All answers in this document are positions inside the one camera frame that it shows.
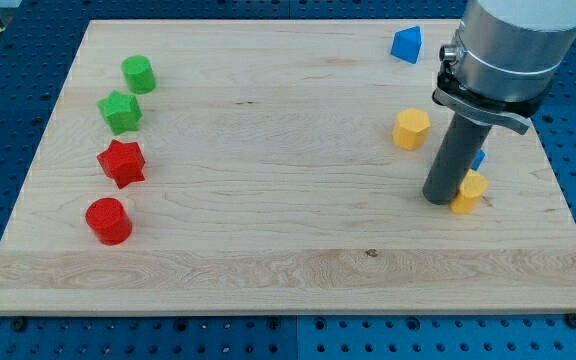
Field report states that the light wooden board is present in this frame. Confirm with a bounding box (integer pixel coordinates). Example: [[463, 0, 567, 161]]
[[0, 20, 576, 316]]

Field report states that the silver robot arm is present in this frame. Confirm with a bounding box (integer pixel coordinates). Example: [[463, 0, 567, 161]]
[[433, 0, 576, 134]]

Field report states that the yellow hexagon block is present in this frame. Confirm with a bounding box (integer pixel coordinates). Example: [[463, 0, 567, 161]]
[[392, 108, 431, 151]]

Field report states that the red cylinder block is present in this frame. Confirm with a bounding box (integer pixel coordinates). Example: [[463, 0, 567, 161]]
[[85, 198, 132, 246]]

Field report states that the red star block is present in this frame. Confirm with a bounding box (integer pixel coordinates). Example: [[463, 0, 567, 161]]
[[97, 140, 145, 189]]

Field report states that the green cylinder block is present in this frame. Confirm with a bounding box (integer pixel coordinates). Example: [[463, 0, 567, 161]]
[[121, 55, 156, 94]]

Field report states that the green star block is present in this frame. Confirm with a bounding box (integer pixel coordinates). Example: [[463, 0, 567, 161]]
[[97, 90, 142, 135]]

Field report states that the blue pentagon block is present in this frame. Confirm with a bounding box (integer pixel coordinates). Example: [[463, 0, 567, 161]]
[[390, 26, 422, 64]]

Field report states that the yellow cylinder block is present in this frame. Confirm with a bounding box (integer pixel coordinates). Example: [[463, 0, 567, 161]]
[[449, 169, 489, 214]]

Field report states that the small blue block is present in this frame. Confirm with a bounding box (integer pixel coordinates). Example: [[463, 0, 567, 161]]
[[471, 149, 486, 171]]

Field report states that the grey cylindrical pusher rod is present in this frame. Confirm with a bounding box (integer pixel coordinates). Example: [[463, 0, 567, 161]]
[[422, 114, 492, 205]]

